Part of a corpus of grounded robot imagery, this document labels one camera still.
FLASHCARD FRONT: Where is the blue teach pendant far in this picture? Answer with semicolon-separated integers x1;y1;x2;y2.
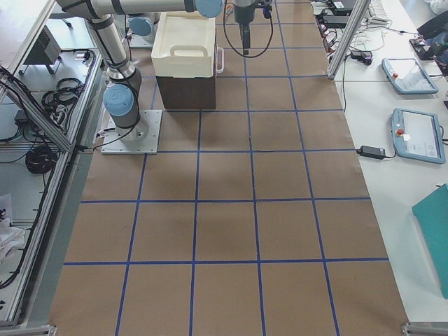
381;58;439;95

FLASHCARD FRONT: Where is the black coiled cable bundle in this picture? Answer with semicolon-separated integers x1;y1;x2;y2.
41;77;85;109

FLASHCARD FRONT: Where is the black power adapter brick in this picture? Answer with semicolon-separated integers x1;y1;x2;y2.
356;146;386;160

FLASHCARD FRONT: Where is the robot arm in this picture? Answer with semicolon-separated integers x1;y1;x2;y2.
57;1;223;142
125;1;274;58

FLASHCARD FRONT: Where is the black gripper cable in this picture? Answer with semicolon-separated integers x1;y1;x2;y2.
223;0;274;59

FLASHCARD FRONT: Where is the aluminium frame post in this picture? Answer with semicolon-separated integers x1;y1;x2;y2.
328;0;370;80

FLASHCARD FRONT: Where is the blue teach pendant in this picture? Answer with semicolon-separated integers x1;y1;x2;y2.
381;58;439;95
391;108;446;165

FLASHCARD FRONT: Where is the white plastic tray box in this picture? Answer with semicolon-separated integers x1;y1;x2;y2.
151;12;216;78

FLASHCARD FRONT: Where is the blue teach pendant near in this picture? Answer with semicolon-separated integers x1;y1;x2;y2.
391;108;446;165

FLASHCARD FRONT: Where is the grey electronics box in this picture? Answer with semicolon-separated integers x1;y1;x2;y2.
24;25;62;74

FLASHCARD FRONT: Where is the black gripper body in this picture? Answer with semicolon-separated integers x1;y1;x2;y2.
233;0;272;25

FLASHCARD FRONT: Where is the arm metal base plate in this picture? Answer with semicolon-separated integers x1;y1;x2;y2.
101;110;162;155
130;34;155;49

